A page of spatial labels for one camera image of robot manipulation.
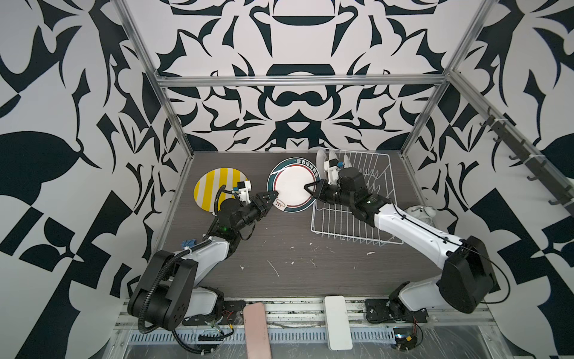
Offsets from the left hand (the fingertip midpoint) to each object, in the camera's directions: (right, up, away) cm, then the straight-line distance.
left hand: (275, 191), depth 80 cm
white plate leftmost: (+18, +13, +15) cm, 26 cm away
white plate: (+23, +14, +17) cm, 32 cm away
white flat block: (+19, -39, -11) cm, 45 cm away
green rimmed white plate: (+5, +5, +4) cm, 7 cm away
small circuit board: (+41, -45, -9) cm, 62 cm away
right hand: (+10, +3, -2) cm, 10 cm away
